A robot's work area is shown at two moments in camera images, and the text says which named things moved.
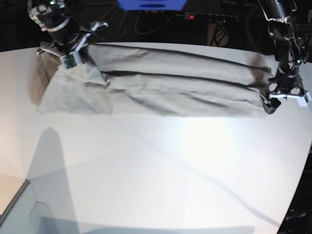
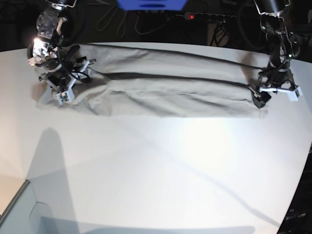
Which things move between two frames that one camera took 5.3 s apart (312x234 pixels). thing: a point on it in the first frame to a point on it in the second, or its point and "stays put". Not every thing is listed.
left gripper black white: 68,33 to 63,79
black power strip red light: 212,17 stays put
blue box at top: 152,5 stays put
